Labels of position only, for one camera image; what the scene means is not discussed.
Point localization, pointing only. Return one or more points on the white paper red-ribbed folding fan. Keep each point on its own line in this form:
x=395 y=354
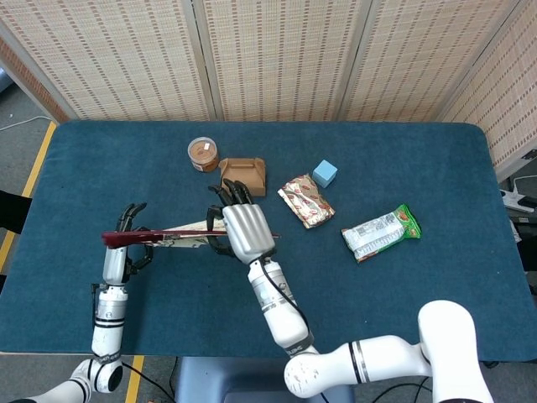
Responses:
x=184 y=235

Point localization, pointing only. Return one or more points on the black fabric object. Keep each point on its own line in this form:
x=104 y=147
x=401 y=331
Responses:
x=10 y=210

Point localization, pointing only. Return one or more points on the short yellow floor tape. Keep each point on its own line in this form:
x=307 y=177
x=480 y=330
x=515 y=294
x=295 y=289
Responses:
x=135 y=378

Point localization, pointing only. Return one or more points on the red and white snack packet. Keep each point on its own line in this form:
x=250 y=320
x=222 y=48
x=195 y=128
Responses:
x=306 y=201

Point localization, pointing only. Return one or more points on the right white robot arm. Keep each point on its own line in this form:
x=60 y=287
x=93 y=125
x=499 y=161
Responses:
x=377 y=357

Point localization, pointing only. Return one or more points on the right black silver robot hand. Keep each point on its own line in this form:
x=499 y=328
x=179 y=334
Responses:
x=245 y=231

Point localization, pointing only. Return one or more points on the brown cardboard carry box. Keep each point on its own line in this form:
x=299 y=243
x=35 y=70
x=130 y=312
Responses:
x=251 y=170

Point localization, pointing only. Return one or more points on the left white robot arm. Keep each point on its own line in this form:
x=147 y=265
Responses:
x=107 y=327

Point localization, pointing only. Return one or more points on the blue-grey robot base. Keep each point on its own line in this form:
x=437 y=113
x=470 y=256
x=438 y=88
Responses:
x=230 y=378

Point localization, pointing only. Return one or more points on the woven bamboo screen panel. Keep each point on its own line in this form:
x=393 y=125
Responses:
x=281 y=54
x=117 y=54
x=419 y=54
x=25 y=75
x=503 y=92

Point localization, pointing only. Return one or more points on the light blue cube box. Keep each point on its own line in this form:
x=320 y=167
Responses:
x=324 y=174

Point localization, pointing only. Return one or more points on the long yellow floor tape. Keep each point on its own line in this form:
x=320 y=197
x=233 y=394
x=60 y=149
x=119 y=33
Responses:
x=38 y=161

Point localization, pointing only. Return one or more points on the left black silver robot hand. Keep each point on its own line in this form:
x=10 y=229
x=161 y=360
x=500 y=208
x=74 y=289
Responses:
x=114 y=264

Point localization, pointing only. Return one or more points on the green and white snack packet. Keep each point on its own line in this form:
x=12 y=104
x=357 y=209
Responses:
x=379 y=235

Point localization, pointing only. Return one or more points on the round clear jar brown contents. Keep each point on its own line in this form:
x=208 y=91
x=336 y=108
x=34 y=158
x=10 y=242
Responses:
x=203 y=153

